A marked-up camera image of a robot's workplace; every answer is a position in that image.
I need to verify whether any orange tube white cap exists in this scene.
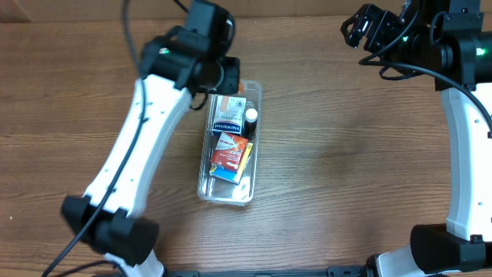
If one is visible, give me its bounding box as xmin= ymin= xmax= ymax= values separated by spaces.
xmin=238 ymin=82 xmax=245 ymax=94

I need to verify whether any white blue Hansaplast box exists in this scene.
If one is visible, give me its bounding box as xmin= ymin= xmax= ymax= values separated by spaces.
xmin=212 ymin=95 xmax=246 ymax=135

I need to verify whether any dark bottle white cap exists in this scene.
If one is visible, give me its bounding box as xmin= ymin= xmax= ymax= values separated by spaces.
xmin=244 ymin=108 xmax=258 ymax=140

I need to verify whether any red orange small box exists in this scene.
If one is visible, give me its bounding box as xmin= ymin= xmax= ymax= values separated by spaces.
xmin=211 ymin=132 xmax=248 ymax=172

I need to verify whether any blue yellow VapoDrops box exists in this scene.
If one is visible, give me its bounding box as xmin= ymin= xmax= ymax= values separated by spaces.
xmin=209 ymin=142 xmax=254 ymax=185

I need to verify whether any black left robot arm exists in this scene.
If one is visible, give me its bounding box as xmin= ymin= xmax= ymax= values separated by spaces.
xmin=61 ymin=1 xmax=240 ymax=276

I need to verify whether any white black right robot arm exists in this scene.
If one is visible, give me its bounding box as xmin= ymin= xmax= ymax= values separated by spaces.
xmin=341 ymin=0 xmax=491 ymax=276

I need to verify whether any clear plastic container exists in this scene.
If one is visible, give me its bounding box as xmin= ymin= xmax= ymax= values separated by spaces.
xmin=198 ymin=80 xmax=262 ymax=205

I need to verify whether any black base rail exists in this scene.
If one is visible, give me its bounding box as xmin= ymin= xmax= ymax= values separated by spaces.
xmin=161 ymin=265 xmax=377 ymax=277

